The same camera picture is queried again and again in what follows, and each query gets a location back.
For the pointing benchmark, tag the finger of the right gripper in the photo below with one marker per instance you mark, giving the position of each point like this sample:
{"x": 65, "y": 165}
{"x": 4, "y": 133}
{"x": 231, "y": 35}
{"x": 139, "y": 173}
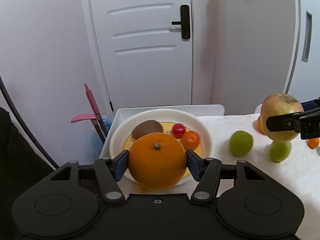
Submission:
{"x": 285, "y": 122}
{"x": 312, "y": 104}

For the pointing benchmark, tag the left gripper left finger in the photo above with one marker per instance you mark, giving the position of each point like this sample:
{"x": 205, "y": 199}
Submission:
{"x": 108, "y": 172}

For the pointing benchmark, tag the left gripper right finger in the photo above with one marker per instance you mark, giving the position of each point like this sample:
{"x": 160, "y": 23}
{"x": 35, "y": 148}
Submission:
{"x": 206, "y": 172}

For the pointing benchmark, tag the small tangerine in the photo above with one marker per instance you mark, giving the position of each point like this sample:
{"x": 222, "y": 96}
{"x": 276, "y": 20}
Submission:
{"x": 190, "y": 140}
{"x": 313, "y": 143}

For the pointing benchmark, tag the yellowish old apple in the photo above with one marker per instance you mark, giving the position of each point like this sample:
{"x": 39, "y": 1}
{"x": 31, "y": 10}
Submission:
{"x": 278, "y": 104}

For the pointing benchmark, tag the green apple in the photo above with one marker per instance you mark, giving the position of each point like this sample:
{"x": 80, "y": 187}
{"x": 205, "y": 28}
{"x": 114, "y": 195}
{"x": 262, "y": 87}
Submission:
{"x": 240, "y": 143}
{"x": 279, "y": 151}

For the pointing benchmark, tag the small tangerine front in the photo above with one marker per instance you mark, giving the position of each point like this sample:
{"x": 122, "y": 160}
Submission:
{"x": 190, "y": 140}

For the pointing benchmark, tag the large orange front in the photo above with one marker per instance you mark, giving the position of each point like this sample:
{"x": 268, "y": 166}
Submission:
{"x": 157, "y": 161}

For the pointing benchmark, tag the red cherry tomato front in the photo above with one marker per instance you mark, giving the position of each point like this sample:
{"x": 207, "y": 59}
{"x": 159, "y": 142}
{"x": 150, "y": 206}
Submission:
{"x": 178, "y": 131}

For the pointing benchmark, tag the brown kiwi fruit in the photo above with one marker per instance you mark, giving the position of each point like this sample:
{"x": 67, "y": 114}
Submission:
{"x": 146, "y": 127}

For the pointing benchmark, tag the white wardrobe sliding door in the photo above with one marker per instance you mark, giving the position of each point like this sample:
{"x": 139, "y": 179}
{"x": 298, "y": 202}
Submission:
{"x": 303, "y": 76}

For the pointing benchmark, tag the cream duck pattern plate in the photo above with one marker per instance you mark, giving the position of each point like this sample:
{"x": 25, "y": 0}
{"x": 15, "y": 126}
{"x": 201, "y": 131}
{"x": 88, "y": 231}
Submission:
{"x": 157, "y": 140}

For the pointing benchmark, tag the pink dustpan broom set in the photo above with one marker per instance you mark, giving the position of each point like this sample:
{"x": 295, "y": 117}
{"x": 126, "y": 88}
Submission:
{"x": 95, "y": 117}

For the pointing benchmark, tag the person black clothing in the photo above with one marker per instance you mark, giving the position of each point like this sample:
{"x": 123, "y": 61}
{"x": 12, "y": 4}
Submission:
{"x": 21, "y": 168}

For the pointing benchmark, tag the black door handle lock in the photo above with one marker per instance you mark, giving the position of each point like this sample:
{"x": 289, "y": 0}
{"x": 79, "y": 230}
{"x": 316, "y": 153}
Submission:
{"x": 184, "y": 22}

